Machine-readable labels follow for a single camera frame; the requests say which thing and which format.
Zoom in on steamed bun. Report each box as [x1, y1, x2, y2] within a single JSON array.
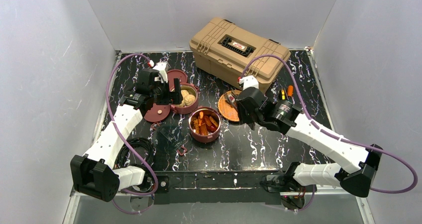
[[184, 94, 196, 107], [181, 90, 190, 97]]

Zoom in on metal food tongs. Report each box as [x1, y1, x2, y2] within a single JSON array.
[[224, 93, 237, 111]]

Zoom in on red steel lunch bowl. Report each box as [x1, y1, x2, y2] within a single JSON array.
[[189, 107, 221, 143], [170, 83, 199, 114]]

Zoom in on fried chicken pieces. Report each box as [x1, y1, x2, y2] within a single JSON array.
[[192, 115, 211, 136]]

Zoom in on red sausage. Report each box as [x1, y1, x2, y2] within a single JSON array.
[[207, 124, 218, 133]]

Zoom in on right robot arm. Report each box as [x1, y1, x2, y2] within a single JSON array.
[[236, 87, 381, 198]]

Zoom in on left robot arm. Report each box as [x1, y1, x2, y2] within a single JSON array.
[[70, 63, 182, 202]]

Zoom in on red lunch box clip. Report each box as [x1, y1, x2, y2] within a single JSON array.
[[176, 145, 187, 156]]

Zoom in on sushi roll piece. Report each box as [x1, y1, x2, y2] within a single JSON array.
[[227, 94, 236, 104]]

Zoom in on red round lid front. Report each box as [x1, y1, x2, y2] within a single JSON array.
[[143, 104, 171, 123]]

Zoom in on red round lid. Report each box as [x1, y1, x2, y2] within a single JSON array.
[[143, 104, 171, 123], [167, 69, 188, 88]]

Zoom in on red round lid rear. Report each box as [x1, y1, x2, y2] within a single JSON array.
[[167, 69, 188, 88]]

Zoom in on orange green screwdriver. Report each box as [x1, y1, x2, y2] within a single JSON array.
[[286, 85, 294, 100]]

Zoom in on dark transparent round lid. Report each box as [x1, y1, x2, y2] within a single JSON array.
[[152, 124, 184, 154]]

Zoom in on tan plastic toolbox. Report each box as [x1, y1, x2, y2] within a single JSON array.
[[189, 17, 291, 93]]

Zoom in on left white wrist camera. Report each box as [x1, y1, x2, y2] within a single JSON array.
[[148, 60, 169, 83]]

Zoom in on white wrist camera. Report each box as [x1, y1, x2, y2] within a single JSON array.
[[148, 60, 169, 83], [238, 75, 259, 91]]

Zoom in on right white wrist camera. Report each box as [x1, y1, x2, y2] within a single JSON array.
[[238, 75, 259, 91]]

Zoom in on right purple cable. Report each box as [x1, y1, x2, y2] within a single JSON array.
[[240, 54, 418, 213]]

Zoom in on coiled black cable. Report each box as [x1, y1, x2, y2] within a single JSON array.
[[117, 137, 155, 172]]

